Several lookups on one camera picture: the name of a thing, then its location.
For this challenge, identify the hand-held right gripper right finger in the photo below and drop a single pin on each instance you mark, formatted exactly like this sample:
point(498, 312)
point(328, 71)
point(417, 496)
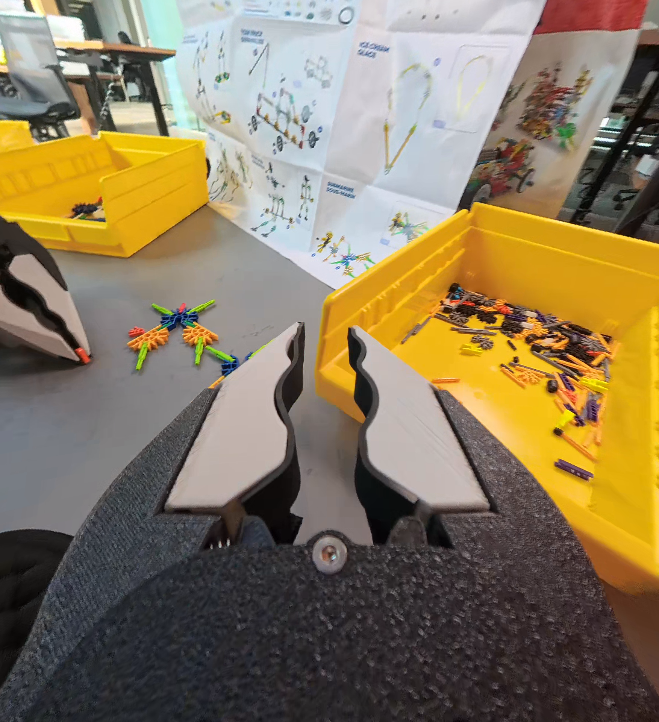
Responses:
point(419, 445)

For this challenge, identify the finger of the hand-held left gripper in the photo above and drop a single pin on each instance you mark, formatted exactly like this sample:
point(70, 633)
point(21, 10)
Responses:
point(8, 321)
point(53, 293)

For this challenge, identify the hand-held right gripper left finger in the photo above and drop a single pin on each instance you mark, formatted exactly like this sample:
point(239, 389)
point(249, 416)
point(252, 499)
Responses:
point(233, 445)

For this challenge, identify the small red toy connector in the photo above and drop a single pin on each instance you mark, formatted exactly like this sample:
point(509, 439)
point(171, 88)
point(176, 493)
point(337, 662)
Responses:
point(136, 331)

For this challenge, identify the light green toy rod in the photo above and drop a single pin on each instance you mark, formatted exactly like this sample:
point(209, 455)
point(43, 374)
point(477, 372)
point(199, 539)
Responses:
point(202, 307)
point(161, 309)
point(199, 354)
point(142, 358)

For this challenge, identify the yellow toy connector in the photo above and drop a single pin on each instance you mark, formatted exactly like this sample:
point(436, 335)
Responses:
point(199, 335)
point(151, 340)

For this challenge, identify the blue toy connector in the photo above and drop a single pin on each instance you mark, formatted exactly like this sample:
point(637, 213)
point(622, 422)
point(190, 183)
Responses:
point(178, 320)

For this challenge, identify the yellow storage bin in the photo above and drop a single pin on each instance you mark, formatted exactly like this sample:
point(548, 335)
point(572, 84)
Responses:
point(2, 135)
point(154, 186)
point(645, 507)

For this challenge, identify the grey desk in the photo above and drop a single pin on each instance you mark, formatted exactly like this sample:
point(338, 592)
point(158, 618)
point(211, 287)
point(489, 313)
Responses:
point(81, 423)

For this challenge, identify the assembled toy model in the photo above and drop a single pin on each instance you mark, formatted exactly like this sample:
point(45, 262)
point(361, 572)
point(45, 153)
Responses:
point(229, 365)

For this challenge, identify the pile of toy parts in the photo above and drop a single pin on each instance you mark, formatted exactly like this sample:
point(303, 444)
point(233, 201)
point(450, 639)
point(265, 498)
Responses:
point(88, 211)
point(566, 349)

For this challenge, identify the black office chair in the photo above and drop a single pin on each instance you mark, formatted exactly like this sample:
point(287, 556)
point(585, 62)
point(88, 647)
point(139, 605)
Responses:
point(33, 62)

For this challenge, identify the wooden office table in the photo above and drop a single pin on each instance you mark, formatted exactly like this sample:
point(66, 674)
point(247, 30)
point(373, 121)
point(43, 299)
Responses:
point(126, 51)

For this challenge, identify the printed instruction sheet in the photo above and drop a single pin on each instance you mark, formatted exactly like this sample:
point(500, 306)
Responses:
point(363, 141)

